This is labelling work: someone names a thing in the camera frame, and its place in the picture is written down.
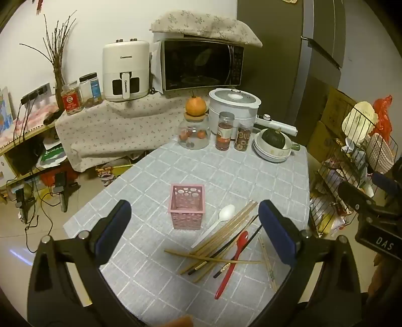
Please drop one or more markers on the bundle of wooden chopsticks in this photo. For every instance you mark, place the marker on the bundle of wooden chopsticks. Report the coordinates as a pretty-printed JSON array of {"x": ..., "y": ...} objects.
[{"x": 219, "y": 234}]

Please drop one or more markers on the red plastic bag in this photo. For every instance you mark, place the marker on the red plastic bag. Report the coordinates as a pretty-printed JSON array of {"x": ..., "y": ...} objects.
[{"x": 383, "y": 116}]

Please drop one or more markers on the dried branches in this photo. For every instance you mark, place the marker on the dried branches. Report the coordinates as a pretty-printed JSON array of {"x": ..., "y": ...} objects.
[{"x": 59, "y": 56}]

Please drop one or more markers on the glass jar with cork lid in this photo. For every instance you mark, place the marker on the glass jar with cork lid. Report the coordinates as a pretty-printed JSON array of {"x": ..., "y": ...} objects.
[{"x": 193, "y": 135}]

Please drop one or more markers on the black devices on floor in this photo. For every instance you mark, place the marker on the black devices on floor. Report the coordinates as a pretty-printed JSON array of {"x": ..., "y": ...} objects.
[{"x": 62, "y": 191}]

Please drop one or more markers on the blue label clear jar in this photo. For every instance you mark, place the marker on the blue label clear jar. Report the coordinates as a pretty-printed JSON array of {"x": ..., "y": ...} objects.
[{"x": 91, "y": 89}]

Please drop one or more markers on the orange fruit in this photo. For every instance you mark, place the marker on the orange fruit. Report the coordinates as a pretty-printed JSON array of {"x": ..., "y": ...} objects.
[{"x": 196, "y": 105}]

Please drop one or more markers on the jar of dried slices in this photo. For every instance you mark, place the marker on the jar of dried slices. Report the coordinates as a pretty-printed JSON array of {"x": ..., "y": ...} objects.
[{"x": 243, "y": 138}]

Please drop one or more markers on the colourful picture board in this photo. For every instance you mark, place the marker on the colourful picture board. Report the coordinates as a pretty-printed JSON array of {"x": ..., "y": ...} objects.
[{"x": 4, "y": 110}]

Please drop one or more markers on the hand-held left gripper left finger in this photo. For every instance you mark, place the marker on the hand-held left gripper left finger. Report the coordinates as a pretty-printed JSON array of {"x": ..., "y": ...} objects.
[{"x": 114, "y": 226}]

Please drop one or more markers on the dark green squash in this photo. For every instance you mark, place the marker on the dark green squash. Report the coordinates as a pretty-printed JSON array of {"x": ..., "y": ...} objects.
[{"x": 273, "y": 138}]

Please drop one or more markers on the black microwave oven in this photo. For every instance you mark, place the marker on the black microwave oven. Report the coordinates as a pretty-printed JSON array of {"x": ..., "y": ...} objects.
[{"x": 201, "y": 64}]

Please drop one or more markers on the cardboard boxes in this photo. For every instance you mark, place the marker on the cardboard boxes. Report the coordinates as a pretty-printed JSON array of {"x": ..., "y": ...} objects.
[{"x": 336, "y": 110}]

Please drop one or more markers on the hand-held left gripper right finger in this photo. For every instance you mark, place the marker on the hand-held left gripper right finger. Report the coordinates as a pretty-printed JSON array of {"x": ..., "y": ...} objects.
[{"x": 276, "y": 229}]

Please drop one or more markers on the grey checked tablecloth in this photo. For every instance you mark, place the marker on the grey checked tablecloth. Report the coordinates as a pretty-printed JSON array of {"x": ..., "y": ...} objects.
[{"x": 150, "y": 283}]

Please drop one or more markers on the red hanging tassel ornament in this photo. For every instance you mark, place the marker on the red hanging tassel ornament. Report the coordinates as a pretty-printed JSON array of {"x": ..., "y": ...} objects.
[{"x": 39, "y": 6}]

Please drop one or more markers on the white air fryer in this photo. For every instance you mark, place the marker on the white air fryer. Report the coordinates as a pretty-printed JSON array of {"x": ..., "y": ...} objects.
[{"x": 125, "y": 63}]

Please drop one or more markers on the floral microwave cover cloth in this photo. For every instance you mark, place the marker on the floral microwave cover cloth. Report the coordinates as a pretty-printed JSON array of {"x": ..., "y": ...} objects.
[{"x": 207, "y": 26}]

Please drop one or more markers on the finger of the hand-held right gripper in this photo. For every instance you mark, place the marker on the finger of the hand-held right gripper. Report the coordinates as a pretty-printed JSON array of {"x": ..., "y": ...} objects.
[
  {"x": 353, "y": 196},
  {"x": 384, "y": 184}
]

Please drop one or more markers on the white electric cooking pot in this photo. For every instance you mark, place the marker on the white electric cooking pot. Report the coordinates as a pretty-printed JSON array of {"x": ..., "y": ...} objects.
[{"x": 235, "y": 103}]

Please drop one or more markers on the floral counter cloth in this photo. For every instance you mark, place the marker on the floral counter cloth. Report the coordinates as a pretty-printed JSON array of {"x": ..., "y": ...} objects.
[{"x": 119, "y": 125}]

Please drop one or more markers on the colourful snack packet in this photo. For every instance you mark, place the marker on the colourful snack packet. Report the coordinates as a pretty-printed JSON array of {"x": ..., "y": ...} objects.
[{"x": 110, "y": 173}]

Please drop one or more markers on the spice jar with red contents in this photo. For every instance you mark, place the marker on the spice jar with red contents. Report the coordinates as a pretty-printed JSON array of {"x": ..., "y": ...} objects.
[{"x": 225, "y": 132}]

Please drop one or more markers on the person's right hand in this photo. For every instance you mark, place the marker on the person's right hand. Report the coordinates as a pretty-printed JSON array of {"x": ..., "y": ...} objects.
[{"x": 378, "y": 273}]

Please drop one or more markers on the person's left hand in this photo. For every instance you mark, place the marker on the person's left hand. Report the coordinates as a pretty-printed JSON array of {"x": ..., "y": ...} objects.
[{"x": 182, "y": 322}]

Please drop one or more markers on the red label jar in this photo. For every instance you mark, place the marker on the red label jar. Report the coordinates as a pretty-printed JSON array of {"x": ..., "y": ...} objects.
[{"x": 72, "y": 100}]

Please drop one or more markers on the pink perforated utensil holder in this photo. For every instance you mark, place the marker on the pink perforated utensil holder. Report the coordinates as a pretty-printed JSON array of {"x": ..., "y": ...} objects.
[{"x": 187, "y": 218}]

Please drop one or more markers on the green and white bag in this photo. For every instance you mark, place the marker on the green and white bag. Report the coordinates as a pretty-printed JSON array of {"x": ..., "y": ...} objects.
[{"x": 51, "y": 155}]

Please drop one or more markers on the red plastic spoon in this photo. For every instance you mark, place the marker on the red plastic spoon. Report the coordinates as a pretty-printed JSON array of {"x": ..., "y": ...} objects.
[{"x": 240, "y": 242}]

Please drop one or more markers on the pale straw hat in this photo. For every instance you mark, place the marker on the pale straw hat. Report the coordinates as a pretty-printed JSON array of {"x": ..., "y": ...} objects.
[{"x": 358, "y": 119}]

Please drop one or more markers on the stack of white bowls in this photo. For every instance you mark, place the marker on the stack of white bowls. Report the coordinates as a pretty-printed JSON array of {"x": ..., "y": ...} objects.
[{"x": 270, "y": 154}]

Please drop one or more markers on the white plastic spoon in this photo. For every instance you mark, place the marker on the white plastic spoon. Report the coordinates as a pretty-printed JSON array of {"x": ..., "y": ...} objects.
[{"x": 226, "y": 213}]

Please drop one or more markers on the grey refrigerator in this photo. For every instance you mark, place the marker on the grey refrigerator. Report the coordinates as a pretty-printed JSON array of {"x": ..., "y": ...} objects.
[{"x": 276, "y": 63}]

